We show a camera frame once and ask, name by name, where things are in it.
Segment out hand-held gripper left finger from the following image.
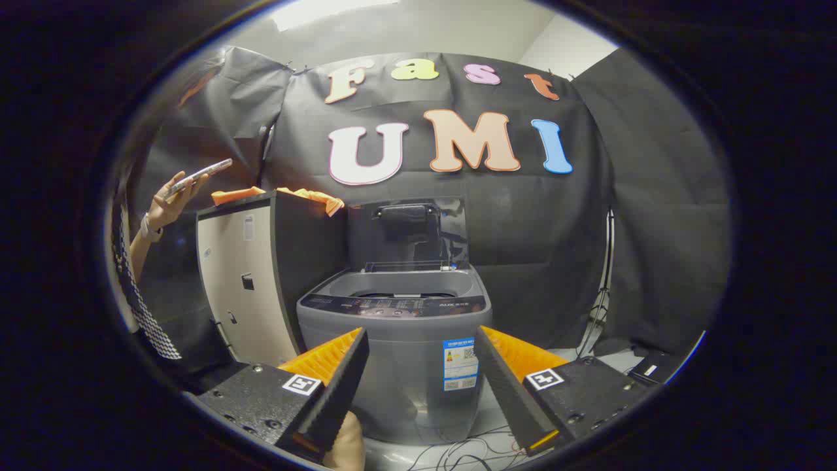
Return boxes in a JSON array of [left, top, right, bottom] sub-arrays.
[[196, 327, 370, 463]]

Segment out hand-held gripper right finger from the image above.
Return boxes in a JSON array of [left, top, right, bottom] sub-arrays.
[[473, 325, 650, 456]]

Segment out grey washing machine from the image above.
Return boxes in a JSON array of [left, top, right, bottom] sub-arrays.
[[296, 267, 493, 445]]

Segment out orange polo shirt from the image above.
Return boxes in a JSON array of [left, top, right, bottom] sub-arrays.
[[211, 186, 345, 218]]

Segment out white and dark cabinet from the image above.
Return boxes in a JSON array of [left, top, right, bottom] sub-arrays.
[[196, 190, 350, 367]]

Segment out black box with white label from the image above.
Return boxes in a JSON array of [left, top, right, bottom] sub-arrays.
[[628, 350, 687, 387]]

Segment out backdrop stand pole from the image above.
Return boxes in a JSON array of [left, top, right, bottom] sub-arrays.
[[579, 209, 617, 357]]

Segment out silver smartphone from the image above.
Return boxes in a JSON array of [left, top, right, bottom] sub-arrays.
[[167, 158, 233, 197]]

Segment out ceiling light panel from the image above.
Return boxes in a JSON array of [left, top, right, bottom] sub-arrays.
[[271, 0, 401, 31]]

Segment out tangled black floor cables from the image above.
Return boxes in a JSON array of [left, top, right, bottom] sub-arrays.
[[405, 425, 530, 471]]

